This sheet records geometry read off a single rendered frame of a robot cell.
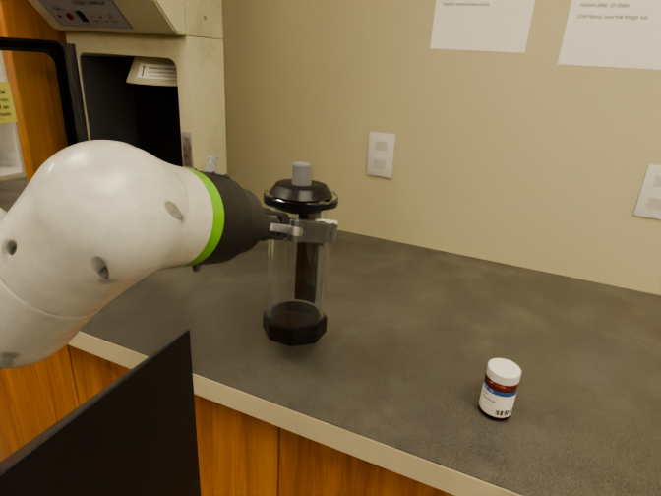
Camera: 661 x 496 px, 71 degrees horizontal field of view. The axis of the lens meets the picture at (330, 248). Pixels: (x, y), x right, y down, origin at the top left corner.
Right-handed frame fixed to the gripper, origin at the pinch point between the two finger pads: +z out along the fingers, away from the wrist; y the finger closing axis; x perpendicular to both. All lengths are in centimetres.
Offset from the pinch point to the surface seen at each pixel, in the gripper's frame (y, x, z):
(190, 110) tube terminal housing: 32.9, -16.8, 13.3
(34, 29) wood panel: 70, -29, 7
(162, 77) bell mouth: 42, -23, 15
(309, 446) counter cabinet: -8.0, 31.8, -0.1
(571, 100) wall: -36, -35, 51
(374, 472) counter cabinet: -18.1, 31.9, -0.3
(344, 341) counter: -6.8, 18.7, 12.4
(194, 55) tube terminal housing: 32.7, -26.9, 11.9
